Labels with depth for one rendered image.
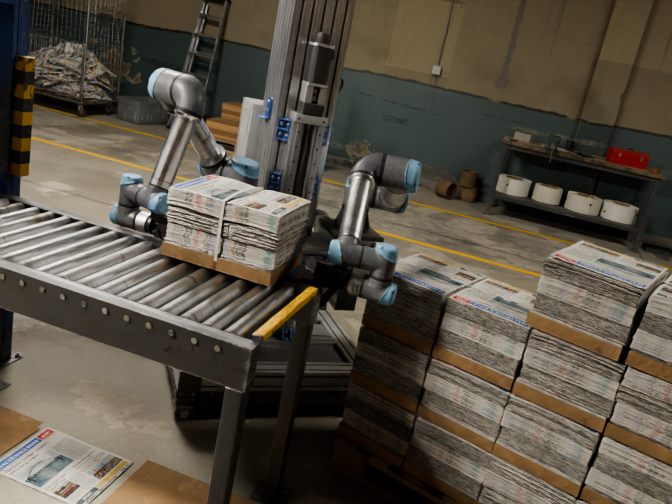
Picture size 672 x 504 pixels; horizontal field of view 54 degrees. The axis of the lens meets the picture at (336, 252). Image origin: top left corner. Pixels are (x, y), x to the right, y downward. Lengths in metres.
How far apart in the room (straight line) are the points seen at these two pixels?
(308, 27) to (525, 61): 6.18
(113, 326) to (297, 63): 1.38
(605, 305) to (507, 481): 0.68
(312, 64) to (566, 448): 1.65
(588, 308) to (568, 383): 0.24
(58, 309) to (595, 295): 1.50
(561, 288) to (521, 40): 6.83
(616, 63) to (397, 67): 2.64
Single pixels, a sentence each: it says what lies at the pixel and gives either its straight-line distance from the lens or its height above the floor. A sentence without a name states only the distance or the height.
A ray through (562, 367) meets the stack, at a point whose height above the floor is 0.75.
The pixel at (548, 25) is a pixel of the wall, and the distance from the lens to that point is 8.75.
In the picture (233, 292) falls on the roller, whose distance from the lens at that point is 1.96.
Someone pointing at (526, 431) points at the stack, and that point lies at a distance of 2.24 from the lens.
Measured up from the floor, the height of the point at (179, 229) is 0.90.
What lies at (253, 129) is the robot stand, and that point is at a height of 1.12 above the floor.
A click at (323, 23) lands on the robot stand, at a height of 1.61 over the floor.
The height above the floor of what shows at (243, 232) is 0.95.
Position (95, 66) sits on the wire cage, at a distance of 9.69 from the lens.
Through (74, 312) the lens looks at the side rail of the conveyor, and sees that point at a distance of 1.87.
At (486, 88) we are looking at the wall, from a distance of 8.74.
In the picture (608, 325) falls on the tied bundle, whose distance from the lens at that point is 2.06.
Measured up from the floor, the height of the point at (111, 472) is 0.01.
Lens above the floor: 1.53
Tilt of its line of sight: 17 degrees down
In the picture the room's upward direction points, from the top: 12 degrees clockwise
